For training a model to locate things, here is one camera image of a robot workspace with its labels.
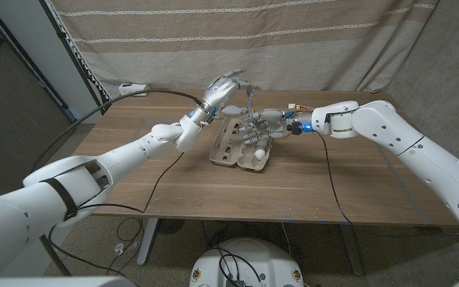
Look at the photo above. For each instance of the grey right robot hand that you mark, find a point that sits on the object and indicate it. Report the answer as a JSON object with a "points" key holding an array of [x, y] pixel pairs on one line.
{"points": [[275, 123]]}

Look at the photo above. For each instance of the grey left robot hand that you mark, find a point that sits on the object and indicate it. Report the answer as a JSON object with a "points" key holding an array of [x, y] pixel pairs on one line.
{"points": [[221, 89]]}

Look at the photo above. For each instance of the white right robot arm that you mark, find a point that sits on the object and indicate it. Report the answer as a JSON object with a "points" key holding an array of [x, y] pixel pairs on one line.
{"points": [[377, 123]]}

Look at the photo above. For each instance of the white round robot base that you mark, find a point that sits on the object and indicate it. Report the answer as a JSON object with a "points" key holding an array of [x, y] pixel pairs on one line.
{"points": [[269, 263]]}

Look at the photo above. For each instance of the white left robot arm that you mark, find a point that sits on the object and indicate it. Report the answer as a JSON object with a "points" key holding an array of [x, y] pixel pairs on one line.
{"points": [[126, 153]]}

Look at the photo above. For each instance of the white egg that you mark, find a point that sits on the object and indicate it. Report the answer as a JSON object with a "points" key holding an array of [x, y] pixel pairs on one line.
{"points": [[260, 153]]}

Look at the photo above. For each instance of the grey cardboard egg carton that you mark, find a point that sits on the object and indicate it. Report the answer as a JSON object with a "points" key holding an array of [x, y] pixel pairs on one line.
{"points": [[227, 149]]}

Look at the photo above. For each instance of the beige striped curtain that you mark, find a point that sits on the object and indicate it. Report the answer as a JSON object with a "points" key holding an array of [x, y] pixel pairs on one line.
{"points": [[293, 40]]}

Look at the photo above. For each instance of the white power strip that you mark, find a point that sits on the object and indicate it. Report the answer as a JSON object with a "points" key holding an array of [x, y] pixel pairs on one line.
{"points": [[132, 87]]}

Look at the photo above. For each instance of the black ribbed round object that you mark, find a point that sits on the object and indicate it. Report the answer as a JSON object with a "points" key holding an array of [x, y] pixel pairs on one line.
{"points": [[171, 225]]}

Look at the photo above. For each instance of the white table leg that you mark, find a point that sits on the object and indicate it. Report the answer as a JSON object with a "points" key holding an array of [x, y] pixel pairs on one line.
{"points": [[147, 239], [353, 251]]}

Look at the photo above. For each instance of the small white plug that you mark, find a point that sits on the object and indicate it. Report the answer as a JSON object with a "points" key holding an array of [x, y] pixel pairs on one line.
{"points": [[119, 249]]}

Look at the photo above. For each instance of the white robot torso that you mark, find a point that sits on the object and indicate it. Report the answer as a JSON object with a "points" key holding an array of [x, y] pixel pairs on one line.
{"points": [[54, 282]]}

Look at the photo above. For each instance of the black slanted frame post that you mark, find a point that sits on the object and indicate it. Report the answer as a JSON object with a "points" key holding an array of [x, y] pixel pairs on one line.
{"points": [[68, 48]]}

